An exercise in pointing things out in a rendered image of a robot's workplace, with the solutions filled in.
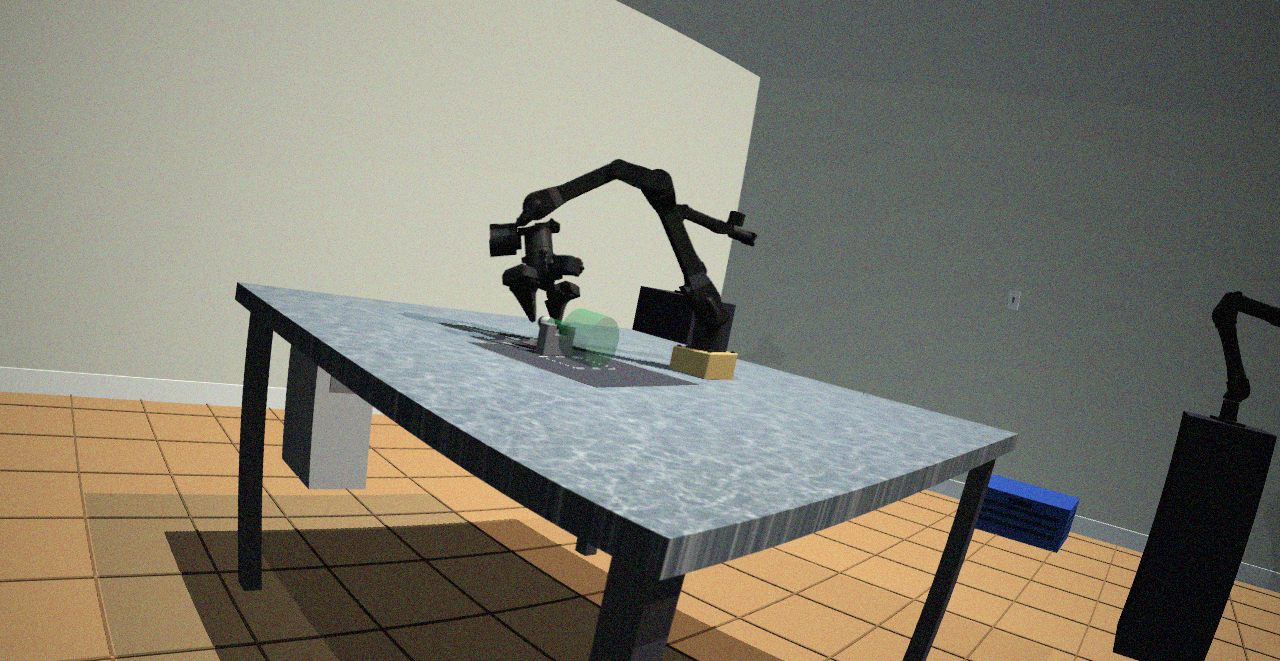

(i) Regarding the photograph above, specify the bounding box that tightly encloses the green glass bottle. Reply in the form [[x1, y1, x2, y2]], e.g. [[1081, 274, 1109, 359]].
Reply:
[[538, 307, 620, 368]]

